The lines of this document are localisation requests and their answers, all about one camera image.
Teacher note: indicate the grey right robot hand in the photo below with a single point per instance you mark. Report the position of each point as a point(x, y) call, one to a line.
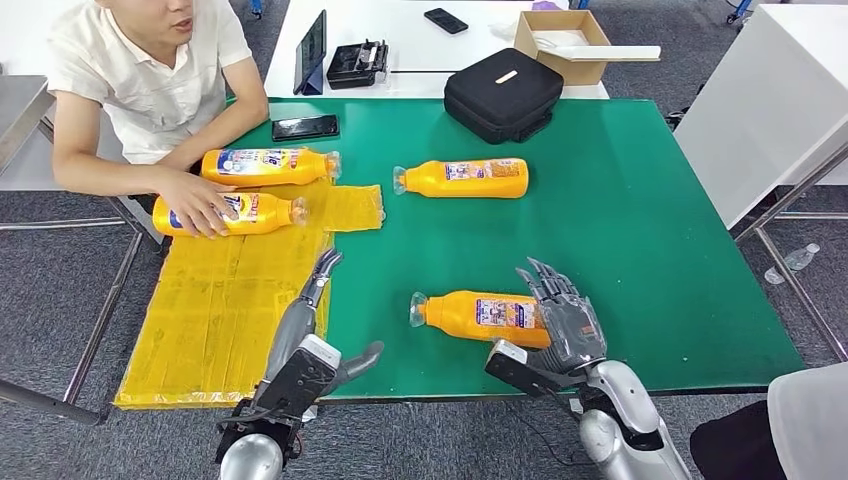
point(573, 328)

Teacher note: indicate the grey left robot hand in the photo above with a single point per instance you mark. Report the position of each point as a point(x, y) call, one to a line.
point(291, 331)

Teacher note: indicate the person's right hand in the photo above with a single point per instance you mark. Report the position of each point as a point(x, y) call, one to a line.
point(195, 205)

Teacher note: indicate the orange detergent bottle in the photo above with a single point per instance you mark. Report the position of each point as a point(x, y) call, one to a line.
point(464, 189)
point(272, 215)
point(457, 319)
point(265, 177)

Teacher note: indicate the person's left forearm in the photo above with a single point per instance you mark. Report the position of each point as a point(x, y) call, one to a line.
point(218, 136)

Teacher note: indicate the clear plastic water bottle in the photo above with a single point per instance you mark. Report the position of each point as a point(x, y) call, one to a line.
point(800, 257)

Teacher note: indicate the yellow taped cardboard sheet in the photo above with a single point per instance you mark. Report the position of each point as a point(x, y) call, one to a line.
point(218, 311)

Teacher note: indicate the white table leg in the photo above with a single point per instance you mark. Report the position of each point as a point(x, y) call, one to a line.
point(310, 414)

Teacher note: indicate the green table mat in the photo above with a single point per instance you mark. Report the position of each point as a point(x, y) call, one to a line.
point(629, 232)

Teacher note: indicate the black smartphone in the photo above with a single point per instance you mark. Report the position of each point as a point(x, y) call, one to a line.
point(446, 20)
point(305, 128)

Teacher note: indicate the person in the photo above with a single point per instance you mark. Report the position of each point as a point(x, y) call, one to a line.
point(146, 73)
point(808, 424)

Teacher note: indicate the dark tablet with stand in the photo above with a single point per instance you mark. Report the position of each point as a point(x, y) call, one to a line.
point(309, 54)

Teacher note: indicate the steel table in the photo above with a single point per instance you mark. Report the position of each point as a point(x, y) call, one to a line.
point(20, 112)

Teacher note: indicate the black plastic tray device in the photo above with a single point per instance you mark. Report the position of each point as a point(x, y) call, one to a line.
point(353, 71)

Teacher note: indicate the black chair base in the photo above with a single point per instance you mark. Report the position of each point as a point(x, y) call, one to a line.
point(677, 118)

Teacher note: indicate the black zip carry case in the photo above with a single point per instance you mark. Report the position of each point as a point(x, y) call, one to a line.
point(501, 99)

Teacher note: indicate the white table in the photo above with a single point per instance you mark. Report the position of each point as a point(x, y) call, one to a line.
point(20, 26)
point(762, 99)
point(411, 46)

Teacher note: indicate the brown cardboard box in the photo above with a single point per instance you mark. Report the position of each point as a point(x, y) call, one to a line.
point(572, 73)

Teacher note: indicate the white foam board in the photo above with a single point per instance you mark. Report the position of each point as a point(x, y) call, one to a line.
point(618, 53)

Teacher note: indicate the white plastic bag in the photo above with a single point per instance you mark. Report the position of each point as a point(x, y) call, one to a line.
point(561, 40)

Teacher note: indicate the clear plastic wrap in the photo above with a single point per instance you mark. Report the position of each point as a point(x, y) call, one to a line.
point(508, 31)

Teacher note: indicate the purple object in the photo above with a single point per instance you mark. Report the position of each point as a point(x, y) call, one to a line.
point(546, 4)

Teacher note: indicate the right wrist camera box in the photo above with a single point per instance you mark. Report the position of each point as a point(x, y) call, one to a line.
point(523, 374)

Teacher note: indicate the steel table leg frame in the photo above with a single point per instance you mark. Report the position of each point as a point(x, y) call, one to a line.
point(788, 194)

